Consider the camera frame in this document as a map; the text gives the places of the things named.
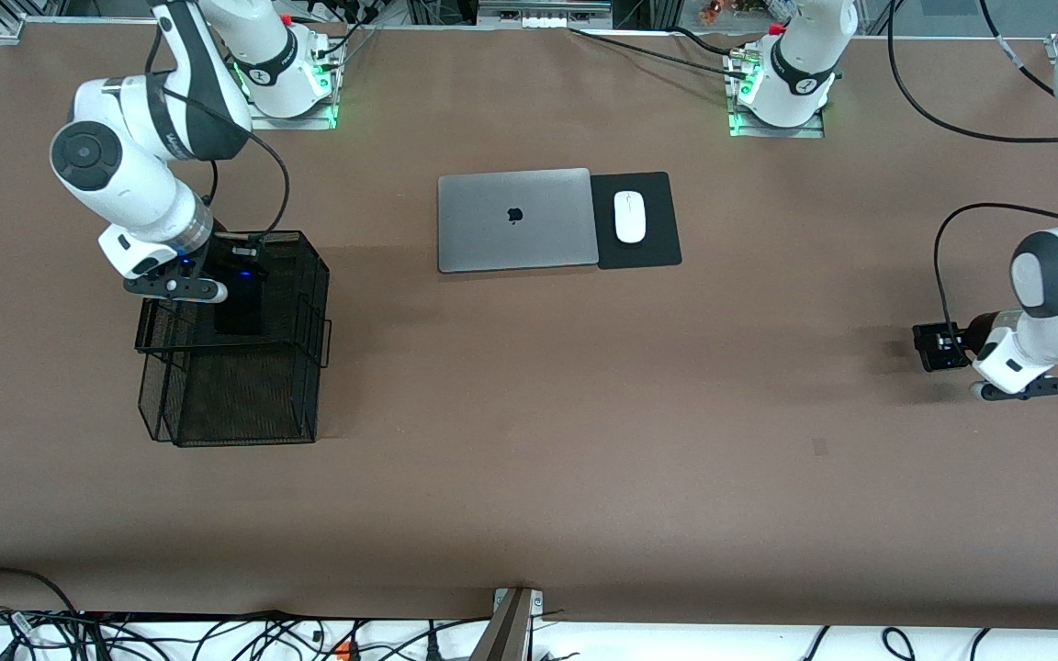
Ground black mouse pad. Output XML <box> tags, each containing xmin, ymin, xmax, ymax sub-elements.
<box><xmin>591</xmin><ymin>172</ymin><xmax>682</xmax><ymax>271</ymax></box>

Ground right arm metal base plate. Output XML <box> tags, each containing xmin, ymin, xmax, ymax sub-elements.
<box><xmin>242</xmin><ymin>55</ymin><xmax>339</xmax><ymax>130</ymax></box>

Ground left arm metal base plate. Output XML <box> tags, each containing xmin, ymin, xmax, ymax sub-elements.
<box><xmin>727</xmin><ymin>50</ymin><xmax>826</xmax><ymax>140</ymax></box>

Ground white computer mouse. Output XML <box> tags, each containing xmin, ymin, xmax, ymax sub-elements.
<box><xmin>613</xmin><ymin>190</ymin><xmax>647</xmax><ymax>244</ymax></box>

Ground silver power strip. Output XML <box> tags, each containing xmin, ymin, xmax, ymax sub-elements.
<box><xmin>477</xmin><ymin>0</ymin><xmax>613</xmax><ymax>30</ymax></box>

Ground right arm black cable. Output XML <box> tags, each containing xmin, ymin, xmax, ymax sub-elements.
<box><xmin>145</xmin><ymin>18</ymin><xmax>291</xmax><ymax>244</ymax></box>

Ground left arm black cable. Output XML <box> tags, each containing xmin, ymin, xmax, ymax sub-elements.
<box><xmin>887</xmin><ymin>0</ymin><xmax>1058</xmax><ymax>354</ymax></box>

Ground grey arched floor cable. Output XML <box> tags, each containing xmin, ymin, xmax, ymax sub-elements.
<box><xmin>0</xmin><ymin>567</ymin><xmax>80</xmax><ymax>614</ymax></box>

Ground silver closed laptop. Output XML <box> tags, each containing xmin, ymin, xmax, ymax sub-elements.
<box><xmin>437</xmin><ymin>168</ymin><xmax>600</xmax><ymax>274</ymax></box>

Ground grey metal camera mount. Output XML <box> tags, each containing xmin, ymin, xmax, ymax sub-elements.
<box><xmin>469</xmin><ymin>588</ymin><xmax>546</xmax><ymax>661</ymax></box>

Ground short black table cable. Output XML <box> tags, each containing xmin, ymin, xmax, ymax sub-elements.
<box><xmin>671</xmin><ymin>26</ymin><xmax>743</xmax><ymax>58</ymax></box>

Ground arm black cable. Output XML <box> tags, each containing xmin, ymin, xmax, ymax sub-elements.
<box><xmin>145</xmin><ymin>18</ymin><xmax>291</xmax><ymax>244</ymax></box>
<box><xmin>887</xmin><ymin>0</ymin><xmax>1058</xmax><ymax>354</ymax></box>

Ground long black table cable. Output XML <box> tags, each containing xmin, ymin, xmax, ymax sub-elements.
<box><xmin>570</xmin><ymin>28</ymin><xmax>748</xmax><ymax>76</ymax></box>

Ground aluminium frame corner bracket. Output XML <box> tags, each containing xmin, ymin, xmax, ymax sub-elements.
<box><xmin>0</xmin><ymin>0</ymin><xmax>66</xmax><ymax>38</ymax></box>

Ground black flip phone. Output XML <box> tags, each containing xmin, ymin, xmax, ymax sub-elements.
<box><xmin>913</xmin><ymin>321</ymin><xmax>973</xmax><ymax>373</ymax></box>

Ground black mesh two-tier tray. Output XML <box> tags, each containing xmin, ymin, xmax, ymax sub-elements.
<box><xmin>134</xmin><ymin>230</ymin><xmax>332</xmax><ymax>448</ymax></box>

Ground colourful small toys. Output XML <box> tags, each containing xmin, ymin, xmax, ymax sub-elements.
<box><xmin>699</xmin><ymin>0</ymin><xmax>787</xmax><ymax>19</ymax></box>

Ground long black smartphone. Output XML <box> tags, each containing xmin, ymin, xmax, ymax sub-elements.
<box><xmin>214</xmin><ymin>260</ymin><xmax>266</xmax><ymax>337</ymax></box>

